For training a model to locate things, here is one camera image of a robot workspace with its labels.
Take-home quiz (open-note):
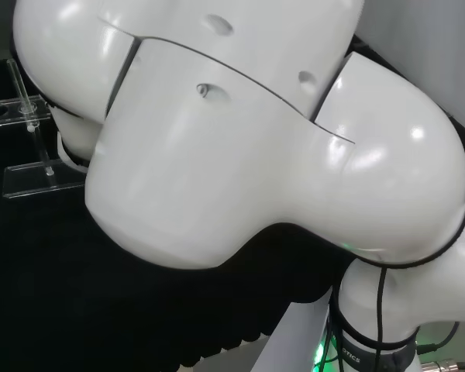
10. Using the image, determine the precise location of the clear funnel stand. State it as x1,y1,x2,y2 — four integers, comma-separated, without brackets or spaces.
0,57,90,201

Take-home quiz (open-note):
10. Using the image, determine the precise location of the black bench cloth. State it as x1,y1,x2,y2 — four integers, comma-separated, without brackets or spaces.
0,57,336,372

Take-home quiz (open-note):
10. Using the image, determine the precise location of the black cable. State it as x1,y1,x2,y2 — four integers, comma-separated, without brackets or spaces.
331,265,418,352
416,320,461,352

